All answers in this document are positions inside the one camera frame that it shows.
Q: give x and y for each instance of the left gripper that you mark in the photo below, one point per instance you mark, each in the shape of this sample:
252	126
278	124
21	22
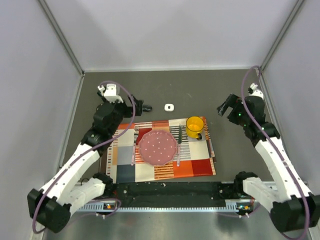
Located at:
138	103

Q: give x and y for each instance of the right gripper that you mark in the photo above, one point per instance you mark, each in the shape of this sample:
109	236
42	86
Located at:
233	102

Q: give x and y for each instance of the black earbud charging case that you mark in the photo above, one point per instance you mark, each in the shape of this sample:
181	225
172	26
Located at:
147	108

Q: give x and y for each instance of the white earbud case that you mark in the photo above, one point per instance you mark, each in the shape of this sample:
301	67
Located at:
169	107

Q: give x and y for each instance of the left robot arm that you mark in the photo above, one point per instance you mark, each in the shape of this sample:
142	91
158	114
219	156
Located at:
53	205

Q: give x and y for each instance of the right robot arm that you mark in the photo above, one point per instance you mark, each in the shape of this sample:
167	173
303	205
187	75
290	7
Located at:
292	203

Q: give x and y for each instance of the yellow enamel mug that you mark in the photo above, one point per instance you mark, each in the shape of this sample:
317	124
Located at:
194	127

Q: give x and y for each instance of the pink dotted plate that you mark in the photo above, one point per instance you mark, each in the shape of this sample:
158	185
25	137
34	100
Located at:
157	147

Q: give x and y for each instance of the black knife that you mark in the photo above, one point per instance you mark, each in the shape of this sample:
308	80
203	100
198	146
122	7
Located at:
180	134

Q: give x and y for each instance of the colourful patchwork placemat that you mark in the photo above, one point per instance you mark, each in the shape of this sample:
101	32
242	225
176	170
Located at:
197	157

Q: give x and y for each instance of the pink handled fork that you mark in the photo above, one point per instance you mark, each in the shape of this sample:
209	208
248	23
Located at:
135	135

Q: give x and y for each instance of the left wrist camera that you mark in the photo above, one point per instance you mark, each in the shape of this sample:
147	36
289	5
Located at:
111	93

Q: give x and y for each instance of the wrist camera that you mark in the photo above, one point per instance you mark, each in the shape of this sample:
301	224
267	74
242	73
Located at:
254	90
111	93

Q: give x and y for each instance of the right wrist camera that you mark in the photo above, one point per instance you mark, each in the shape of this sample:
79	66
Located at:
254	90

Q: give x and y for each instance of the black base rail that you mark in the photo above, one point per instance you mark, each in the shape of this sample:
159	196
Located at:
173	194

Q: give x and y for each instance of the grey cable duct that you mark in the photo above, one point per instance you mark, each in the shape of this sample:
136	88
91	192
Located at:
226	206

